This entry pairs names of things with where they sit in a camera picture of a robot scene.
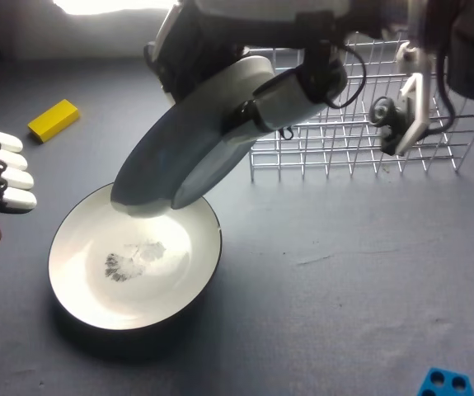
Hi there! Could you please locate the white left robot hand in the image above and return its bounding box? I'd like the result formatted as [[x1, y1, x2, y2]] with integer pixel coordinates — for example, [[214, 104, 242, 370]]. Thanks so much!
[[0, 123, 39, 215]]

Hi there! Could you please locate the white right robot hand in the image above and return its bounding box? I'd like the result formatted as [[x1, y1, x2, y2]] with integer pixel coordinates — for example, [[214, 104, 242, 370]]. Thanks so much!
[[143, 0, 352, 211]]

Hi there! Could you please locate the white plate with grey smudge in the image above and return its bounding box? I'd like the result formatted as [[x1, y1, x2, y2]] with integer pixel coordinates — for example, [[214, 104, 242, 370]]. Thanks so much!
[[47, 183, 223, 332], [110, 54, 275, 219]]

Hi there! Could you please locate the yellow rectangular block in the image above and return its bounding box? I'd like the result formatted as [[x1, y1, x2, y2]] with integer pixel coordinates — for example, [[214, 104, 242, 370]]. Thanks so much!
[[27, 98, 81, 144]]

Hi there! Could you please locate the grey table cloth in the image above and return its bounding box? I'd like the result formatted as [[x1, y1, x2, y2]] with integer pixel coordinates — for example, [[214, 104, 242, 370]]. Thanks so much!
[[0, 53, 474, 396]]

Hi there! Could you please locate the blue pentagon block with holes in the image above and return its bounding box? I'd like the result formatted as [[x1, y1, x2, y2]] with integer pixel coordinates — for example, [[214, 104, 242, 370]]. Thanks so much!
[[417, 365, 474, 396]]

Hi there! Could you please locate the wire dish rack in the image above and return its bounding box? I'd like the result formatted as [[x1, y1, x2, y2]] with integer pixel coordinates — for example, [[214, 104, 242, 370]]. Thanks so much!
[[249, 32, 474, 182]]

